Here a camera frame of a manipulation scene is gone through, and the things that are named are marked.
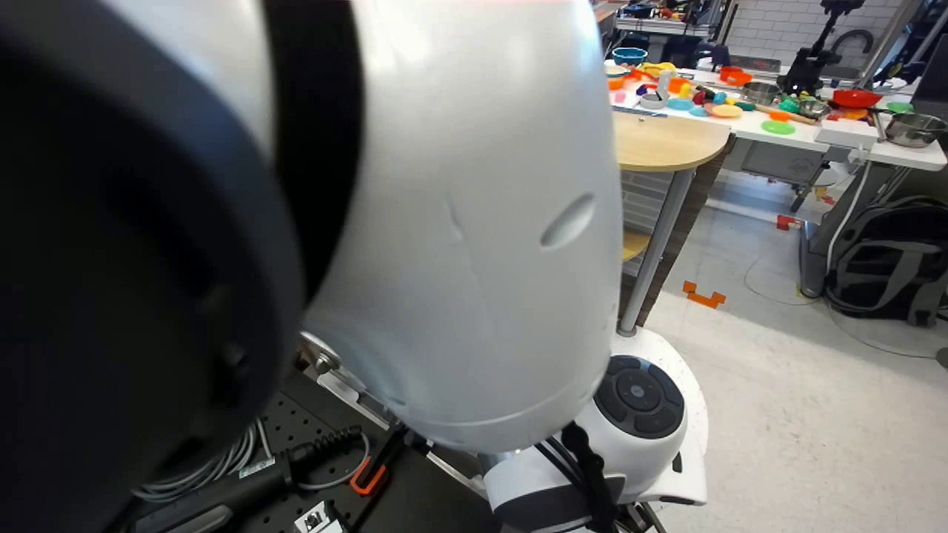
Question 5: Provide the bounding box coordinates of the white table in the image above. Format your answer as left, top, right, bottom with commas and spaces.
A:
607, 65, 948, 299

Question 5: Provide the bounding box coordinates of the round wooden table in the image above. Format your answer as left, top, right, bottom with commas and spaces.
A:
612, 110, 733, 336

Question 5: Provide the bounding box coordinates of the white box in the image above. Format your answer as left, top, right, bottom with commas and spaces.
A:
814, 118, 881, 152

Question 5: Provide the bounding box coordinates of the orange and black clamp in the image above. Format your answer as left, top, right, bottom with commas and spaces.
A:
349, 423, 410, 497

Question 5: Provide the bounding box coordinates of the red bowl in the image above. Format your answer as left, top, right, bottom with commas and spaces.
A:
832, 88, 884, 110

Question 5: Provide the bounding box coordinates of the cluttered grey table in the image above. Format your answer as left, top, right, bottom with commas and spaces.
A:
613, 0, 735, 66

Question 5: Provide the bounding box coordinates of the black cable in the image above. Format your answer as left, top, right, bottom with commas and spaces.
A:
130, 425, 371, 533

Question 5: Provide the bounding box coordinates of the coil of grey cable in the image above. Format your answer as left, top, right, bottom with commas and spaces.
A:
132, 417, 276, 505

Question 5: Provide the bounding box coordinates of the large steel pot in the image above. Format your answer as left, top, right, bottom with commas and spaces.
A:
884, 112, 948, 150

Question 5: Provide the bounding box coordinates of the black stand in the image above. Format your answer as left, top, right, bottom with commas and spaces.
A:
779, 0, 876, 97

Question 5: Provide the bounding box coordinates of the black and grey backpack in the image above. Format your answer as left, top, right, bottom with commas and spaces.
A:
824, 195, 948, 328

